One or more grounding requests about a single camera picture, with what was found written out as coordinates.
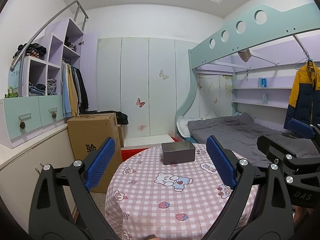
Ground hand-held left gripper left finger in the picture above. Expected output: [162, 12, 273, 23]
[29, 137, 123, 240]

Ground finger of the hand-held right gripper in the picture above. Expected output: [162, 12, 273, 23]
[289, 119, 320, 140]
[257, 135, 320, 183]

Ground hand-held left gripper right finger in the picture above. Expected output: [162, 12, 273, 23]
[202, 135, 294, 240]

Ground grey rectangular box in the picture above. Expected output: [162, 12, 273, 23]
[161, 141, 196, 166]

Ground person's right forearm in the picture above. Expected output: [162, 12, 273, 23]
[294, 206, 312, 227]

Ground large cardboard box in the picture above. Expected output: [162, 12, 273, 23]
[67, 112, 123, 193]

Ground grey duvet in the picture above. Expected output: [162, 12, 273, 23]
[187, 112, 320, 167]

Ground yellow navy jacket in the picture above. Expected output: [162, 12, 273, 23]
[284, 61, 320, 133]

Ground white pillow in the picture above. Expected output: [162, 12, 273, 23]
[176, 111, 218, 138]

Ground black clothes pile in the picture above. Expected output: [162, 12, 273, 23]
[96, 110, 129, 127]

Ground white low step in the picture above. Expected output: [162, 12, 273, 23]
[123, 134, 173, 148]

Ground pink checked tablecloth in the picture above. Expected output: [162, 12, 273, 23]
[104, 142, 260, 240]

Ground blue clothes hanger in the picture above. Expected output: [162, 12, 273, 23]
[295, 57, 320, 74]

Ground black hanging coat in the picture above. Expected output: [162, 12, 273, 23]
[75, 66, 89, 113]

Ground yellow hanging garment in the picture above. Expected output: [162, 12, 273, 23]
[67, 64, 79, 117]

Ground grey metal brace rod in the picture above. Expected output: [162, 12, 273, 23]
[292, 33, 311, 61]
[250, 53, 280, 66]

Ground teal drawer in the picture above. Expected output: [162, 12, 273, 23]
[39, 95, 64, 127]
[3, 97, 42, 141]

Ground light blue hanging garment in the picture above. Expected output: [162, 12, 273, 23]
[61, 62, 72, 118]

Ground white low cabinet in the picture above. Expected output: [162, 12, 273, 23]
[0, 122, 78, 228]

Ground folded grey clothes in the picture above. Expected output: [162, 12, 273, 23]
[47, 78, 58, 96]

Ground tan hanging pouch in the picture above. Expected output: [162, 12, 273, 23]
[237, 49, 252, 63]

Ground folded blue jeans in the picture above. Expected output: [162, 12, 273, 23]
[28, 81, 47, 96]

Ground white wardrobe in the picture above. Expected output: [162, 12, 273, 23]
[96, 37, 193, 140]

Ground green ornament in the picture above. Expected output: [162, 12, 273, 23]
[4, 86, 18, 98]

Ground white shelf with clothes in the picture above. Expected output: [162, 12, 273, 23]
[0, 17, 98, 150]

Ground clothes in lilac cubby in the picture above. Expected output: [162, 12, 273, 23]
[64, 37, 77, 52]

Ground dark clothes heap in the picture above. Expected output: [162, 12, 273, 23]
[14, 43, 48, 61]

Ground grey metal handrail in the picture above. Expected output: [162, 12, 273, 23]
[11, 0, 89, 97]

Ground lilac wall shelf unit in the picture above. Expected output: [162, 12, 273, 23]
[231, 55, 310, 109]

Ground teal bunk bed frame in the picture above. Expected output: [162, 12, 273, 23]
[174, 2, 320, 140]

